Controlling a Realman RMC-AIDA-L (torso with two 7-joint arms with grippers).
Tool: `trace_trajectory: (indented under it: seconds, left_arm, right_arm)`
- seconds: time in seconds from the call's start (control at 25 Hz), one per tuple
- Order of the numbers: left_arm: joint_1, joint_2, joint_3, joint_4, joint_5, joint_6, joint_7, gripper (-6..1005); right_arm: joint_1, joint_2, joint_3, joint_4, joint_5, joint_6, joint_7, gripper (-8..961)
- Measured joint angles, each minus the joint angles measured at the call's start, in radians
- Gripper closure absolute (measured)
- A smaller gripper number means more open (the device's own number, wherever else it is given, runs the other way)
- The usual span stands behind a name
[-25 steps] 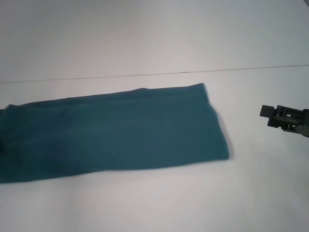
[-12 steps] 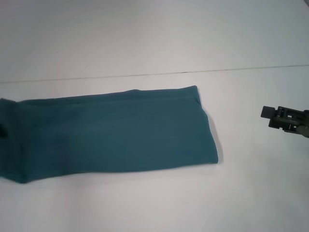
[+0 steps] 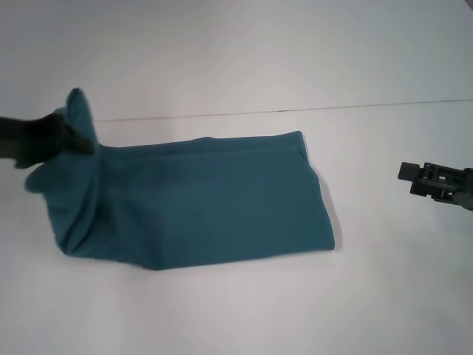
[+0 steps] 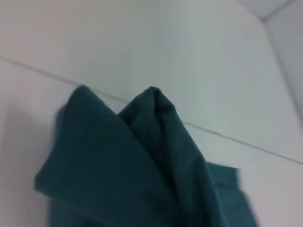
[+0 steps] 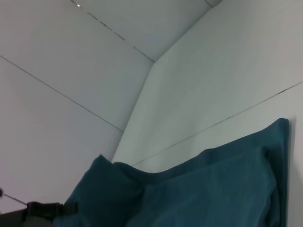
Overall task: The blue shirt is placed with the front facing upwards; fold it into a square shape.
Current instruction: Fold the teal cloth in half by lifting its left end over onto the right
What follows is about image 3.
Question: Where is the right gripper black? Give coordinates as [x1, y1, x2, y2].
[398, 161, 473, 212]

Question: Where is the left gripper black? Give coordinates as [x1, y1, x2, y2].
[0, 112, 96, 170]

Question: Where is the teal t-shirt with pink print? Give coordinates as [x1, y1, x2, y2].
[24, 87, 336, 273]

